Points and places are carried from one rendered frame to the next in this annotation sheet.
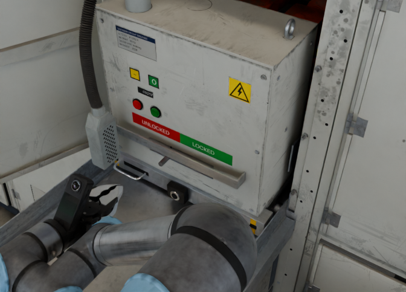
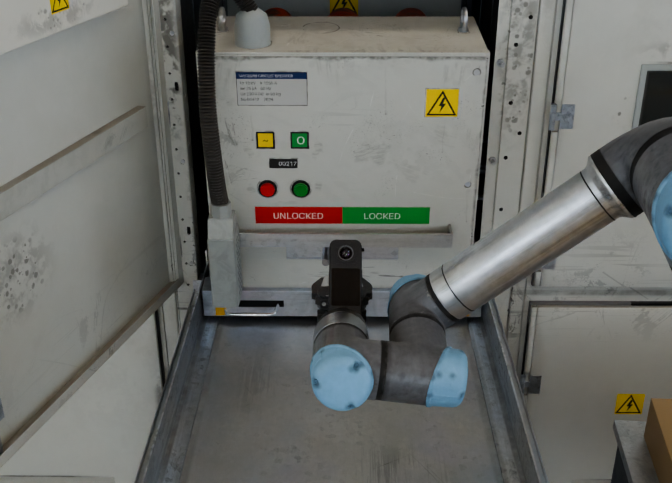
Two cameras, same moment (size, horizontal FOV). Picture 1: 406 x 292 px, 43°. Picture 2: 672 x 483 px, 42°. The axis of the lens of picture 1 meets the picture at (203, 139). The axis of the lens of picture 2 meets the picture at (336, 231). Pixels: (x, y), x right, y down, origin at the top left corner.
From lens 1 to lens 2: 0.86 m
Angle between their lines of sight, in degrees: 29
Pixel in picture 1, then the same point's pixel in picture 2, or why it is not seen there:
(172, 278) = not seen: outside the picture
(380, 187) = not seen: hidden behind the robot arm
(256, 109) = (466, 120)
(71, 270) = (432, 332)
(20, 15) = (75, 95)
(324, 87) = (511, 84)
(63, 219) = (345, 304)
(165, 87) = (320, 142)
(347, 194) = not seen: hidden behind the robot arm
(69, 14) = (120, 90)
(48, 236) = (356, 321)
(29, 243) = (351, 330)
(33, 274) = (398, 349)
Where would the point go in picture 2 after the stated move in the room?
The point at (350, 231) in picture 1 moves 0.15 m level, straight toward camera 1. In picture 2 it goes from (571, 266) to (602, 304)
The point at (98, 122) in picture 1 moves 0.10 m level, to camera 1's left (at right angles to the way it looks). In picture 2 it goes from (230, 225) to (176, 239)
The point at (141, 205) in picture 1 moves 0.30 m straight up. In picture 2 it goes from (299, 345) to (295, 199)
